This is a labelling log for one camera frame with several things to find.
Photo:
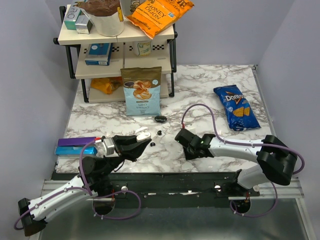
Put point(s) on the shiny blue box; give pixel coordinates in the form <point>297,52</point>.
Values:
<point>75,151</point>

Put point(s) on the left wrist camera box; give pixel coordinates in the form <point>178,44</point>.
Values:
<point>109,146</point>

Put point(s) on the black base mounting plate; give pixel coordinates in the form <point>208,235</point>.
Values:
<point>184,190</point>

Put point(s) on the silver small box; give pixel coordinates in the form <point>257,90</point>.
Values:
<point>83,25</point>

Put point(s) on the white cup on shelf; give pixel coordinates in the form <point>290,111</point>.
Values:
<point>142,48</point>

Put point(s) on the purple box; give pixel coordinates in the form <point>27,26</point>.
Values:
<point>75,141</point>

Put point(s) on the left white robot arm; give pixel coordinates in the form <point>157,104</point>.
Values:
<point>92,182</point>

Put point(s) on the black and cream shelf rack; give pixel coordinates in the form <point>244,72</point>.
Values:
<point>163,54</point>

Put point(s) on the orange snack bag bottom shelf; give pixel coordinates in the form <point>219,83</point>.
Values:
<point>106,85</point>

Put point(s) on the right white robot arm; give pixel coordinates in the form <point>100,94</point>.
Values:
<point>274,161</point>

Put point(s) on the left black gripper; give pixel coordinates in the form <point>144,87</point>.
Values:
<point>128,147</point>

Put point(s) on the blue box on shelf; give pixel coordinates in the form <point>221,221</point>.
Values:
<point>98,54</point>

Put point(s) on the white earbud charging case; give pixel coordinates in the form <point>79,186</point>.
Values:
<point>142,134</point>

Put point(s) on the blue doritos bag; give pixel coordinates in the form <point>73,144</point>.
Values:
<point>239,114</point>

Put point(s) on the cassava chips bag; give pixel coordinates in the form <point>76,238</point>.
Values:
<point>142,87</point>

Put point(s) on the aluminium rail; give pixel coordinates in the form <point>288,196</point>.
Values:
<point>292,191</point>

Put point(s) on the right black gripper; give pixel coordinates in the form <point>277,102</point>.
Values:
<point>188,156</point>

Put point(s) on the teal RO box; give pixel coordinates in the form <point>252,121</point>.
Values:
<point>72,14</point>

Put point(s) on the black marbled charging case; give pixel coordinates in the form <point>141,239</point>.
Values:
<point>160,119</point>

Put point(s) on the orange honey dijon chip bag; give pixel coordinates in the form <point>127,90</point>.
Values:
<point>154,16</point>

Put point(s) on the white carton top shelf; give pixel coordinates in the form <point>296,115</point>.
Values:
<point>129,6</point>

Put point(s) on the white and brown paper bag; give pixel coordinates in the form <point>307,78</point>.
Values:
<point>106,16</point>

